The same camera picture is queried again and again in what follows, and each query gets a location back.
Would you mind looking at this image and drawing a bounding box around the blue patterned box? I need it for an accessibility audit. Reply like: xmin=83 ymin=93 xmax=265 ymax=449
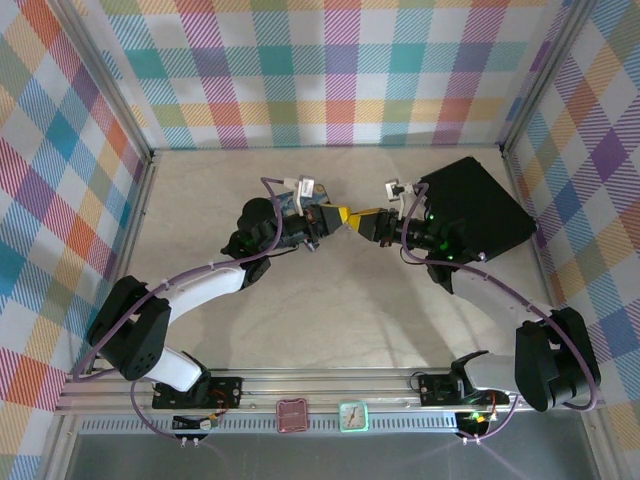
xmin=276 ymin=187 xmax=334 ymax=217

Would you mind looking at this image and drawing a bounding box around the black hard case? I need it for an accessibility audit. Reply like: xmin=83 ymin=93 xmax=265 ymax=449
xmin=418 ymin=156 xmax=539 ymax=262

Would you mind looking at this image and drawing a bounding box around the teal square clock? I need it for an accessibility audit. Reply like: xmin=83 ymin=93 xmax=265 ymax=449
xmin=338 ymin=401 xmax=370 ymax=434

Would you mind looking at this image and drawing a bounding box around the slotted metal strip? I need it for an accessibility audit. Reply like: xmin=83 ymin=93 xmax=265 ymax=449
xmin=78 ymin=417 xmax=464 ymax=435

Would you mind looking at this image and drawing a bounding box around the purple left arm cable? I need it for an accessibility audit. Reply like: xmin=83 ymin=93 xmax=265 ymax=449
xmin=72 ymin=175 xmax=301 ymax=442

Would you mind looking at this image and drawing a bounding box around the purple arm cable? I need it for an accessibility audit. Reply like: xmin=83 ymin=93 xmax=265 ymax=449
xmin=401 ymin=182 xmax=603 ymax=444
xmin=72 ymin=175 xmax=301 ymax=442

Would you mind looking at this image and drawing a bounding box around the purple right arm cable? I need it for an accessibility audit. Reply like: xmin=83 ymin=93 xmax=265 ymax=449
xmin=401 ymin=182 xmax=603 ymax=444

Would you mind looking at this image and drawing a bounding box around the aluminium side rail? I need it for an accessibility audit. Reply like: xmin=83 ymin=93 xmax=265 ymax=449
xmin=82 ymin=149 xmax=160 ymax=375
xmin=498 ymin=143 xmax=564 ymax=321

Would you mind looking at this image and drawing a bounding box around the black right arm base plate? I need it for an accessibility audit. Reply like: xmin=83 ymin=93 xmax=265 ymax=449
xmin=417 ymin=372 xmax=511 ymax=407

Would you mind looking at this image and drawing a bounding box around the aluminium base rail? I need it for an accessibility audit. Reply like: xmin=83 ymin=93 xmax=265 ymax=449
xmin=53 ymin=367 xmax=619 ymax=415

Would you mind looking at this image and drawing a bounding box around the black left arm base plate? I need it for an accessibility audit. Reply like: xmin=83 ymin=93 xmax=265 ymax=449
xmin=151 ymin=375 xmax=245 ymax=411

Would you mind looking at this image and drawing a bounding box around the yellow green wire connector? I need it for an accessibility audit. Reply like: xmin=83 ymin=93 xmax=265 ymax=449
xmin=457 ymin=408 xmax=499 ymax=434
xmin=172 ymin=412 xmax=221 ymax=432

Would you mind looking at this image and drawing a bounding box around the aluminium frame post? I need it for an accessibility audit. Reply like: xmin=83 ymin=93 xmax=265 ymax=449
xmin=498 ymin=0 xmax=604 ymax=151
xmin=49 ymin=0 xmax=154 ymax=161

